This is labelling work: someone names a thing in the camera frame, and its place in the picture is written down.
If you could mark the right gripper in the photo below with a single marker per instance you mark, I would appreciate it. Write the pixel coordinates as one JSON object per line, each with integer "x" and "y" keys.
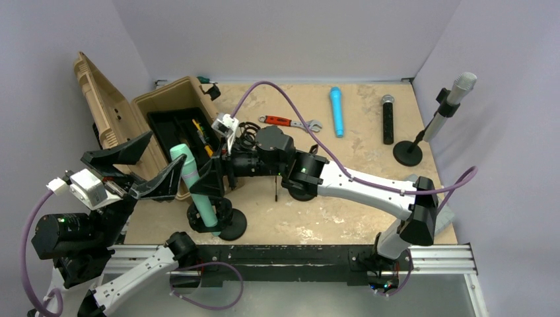
{"x": 211, "y": 180}

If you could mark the yellow screwdriver in toolbox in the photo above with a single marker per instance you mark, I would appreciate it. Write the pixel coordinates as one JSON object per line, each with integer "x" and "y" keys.
{"x": 204, "y": 139}

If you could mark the black tripod shock-mount stand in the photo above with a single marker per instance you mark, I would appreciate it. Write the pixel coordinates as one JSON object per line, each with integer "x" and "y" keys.
{"x": 246, "y": 144}

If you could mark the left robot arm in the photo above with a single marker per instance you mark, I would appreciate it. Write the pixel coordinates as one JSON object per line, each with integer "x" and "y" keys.
{"x": 80, "y": 218}

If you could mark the red-handled adjustable wrench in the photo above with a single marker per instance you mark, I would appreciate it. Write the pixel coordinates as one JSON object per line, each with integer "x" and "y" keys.
{"x": 312, "y": 125}

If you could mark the silver grey microphone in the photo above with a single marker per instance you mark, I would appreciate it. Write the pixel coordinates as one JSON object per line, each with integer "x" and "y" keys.
{"x": 449, "y": 101}

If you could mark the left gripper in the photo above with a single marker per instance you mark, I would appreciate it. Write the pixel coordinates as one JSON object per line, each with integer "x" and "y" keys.
{"x": 162, "y": 185}

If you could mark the black stand right side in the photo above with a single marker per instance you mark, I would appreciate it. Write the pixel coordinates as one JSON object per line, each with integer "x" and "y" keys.
{"x": 408, "y": 153}

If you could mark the green-handled tool behind toolbox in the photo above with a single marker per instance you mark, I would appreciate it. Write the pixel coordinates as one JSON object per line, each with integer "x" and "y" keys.
{"x": 205, "y": 80}

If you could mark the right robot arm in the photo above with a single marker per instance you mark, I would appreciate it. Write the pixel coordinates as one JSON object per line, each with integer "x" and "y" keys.
{"x": 413, "y": 204}

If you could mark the black round-base mic stand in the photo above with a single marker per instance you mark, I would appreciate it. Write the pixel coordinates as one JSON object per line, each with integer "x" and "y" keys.
{"x": 304, "y": 175}

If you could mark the black handheld microphone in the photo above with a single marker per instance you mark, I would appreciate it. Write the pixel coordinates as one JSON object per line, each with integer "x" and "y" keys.
{"x": 387, "y": 119}

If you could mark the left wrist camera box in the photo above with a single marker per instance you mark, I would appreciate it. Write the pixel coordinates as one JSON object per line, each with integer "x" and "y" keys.
{"x": 90, "y": 190}

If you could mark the blue microphone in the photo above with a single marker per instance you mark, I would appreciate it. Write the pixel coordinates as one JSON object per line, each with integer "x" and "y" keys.
{"x": 335, "y": 97}

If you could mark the tan plastic toolbox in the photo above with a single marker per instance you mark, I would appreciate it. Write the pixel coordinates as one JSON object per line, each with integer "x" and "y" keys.
{"x": 118, "y": 119}

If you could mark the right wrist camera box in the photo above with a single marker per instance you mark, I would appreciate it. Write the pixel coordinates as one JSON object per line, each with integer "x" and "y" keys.
{"x": 226, "y": 126}

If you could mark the black aluminium mounting rail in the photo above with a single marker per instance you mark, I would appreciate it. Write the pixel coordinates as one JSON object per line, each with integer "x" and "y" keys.
{"x": 355, "y": 265}

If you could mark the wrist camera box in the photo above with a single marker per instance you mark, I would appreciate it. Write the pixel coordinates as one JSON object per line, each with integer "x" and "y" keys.
{"x": 90, "y": 190}
{"x": 226, "y": 126}

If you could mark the black round shock-mount stand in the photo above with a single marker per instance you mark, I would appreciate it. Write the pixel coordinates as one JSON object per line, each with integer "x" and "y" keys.
{"x": 217, "y": 216}

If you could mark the mint green microphone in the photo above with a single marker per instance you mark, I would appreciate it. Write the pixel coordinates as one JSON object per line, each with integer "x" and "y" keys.
{"x": 190, "y": 176}

